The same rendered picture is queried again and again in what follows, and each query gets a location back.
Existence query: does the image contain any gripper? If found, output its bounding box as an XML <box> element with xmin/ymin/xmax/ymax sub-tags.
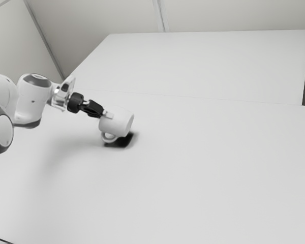
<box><xmin>67</xmin><ymin>92</ymin><xmax>114</xmax><ymax>120</ymax></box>

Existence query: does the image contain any white mug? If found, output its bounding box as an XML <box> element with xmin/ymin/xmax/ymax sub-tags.
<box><xmin>98</xmin><ymin>106</ymin><xmax>135</xmax><ymax>143</ymax></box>

